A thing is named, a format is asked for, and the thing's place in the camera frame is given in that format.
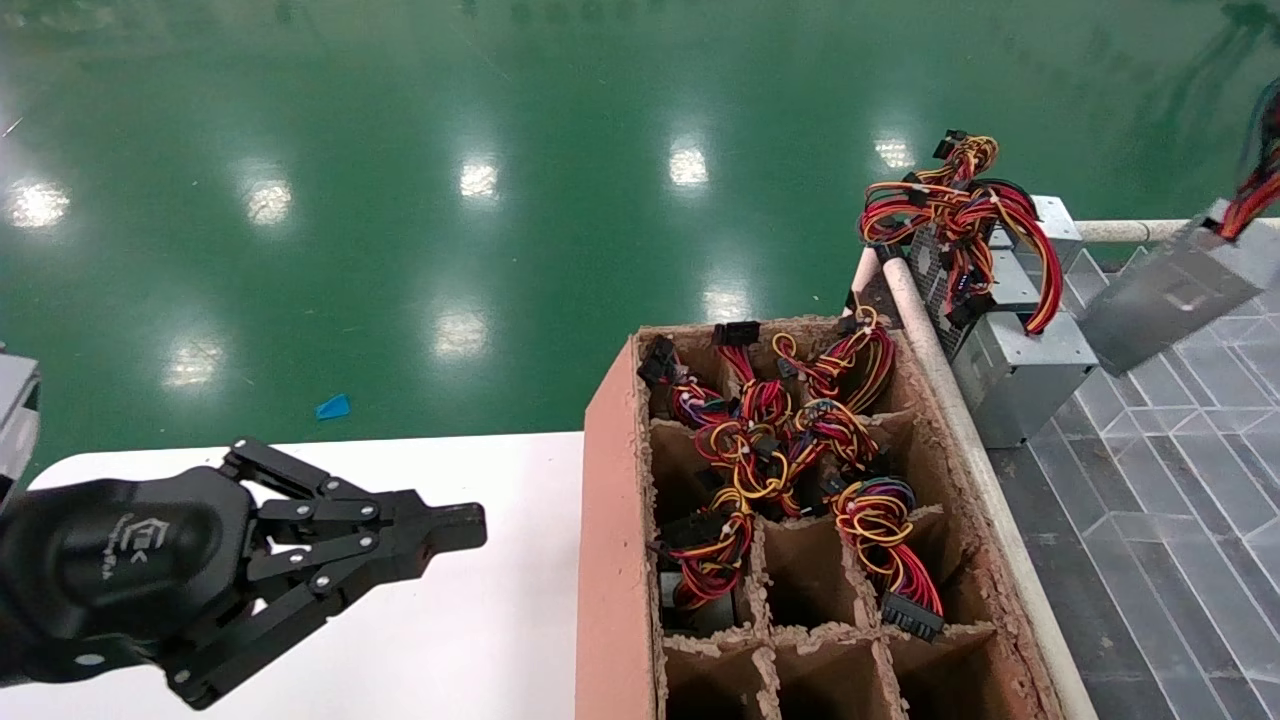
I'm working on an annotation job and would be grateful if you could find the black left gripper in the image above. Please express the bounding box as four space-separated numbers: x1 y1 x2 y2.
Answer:
0 438 488 711

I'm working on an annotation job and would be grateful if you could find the large cardboard divider box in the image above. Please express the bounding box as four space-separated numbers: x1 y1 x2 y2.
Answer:
575 315 1066 720

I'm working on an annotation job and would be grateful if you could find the short beige pipe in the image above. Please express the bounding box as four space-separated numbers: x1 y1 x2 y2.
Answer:
845 245 883 319

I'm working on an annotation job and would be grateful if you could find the perforated silver power supply case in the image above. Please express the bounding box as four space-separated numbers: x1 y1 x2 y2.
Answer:
912 222 1043 356

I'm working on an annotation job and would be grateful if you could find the beige cross pipe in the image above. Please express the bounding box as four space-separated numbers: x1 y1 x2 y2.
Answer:
1075 218 1216 244

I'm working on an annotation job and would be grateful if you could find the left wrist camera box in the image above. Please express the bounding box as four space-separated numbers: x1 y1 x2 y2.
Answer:
0 353 42 501

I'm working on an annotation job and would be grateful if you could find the red wire harness black connector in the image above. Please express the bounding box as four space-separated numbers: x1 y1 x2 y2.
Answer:
712 320 796 426
637 335 736 429

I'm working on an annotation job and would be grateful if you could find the purple yellow red wire harness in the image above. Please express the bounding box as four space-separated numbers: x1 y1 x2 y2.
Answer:
832 477 947 644

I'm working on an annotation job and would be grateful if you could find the long beige rail pipe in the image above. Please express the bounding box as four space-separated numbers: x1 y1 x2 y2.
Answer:
882 256 1099 720

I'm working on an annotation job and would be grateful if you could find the tangled red yellow wire harness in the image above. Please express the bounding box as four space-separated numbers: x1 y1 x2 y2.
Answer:
858 128 1066 336

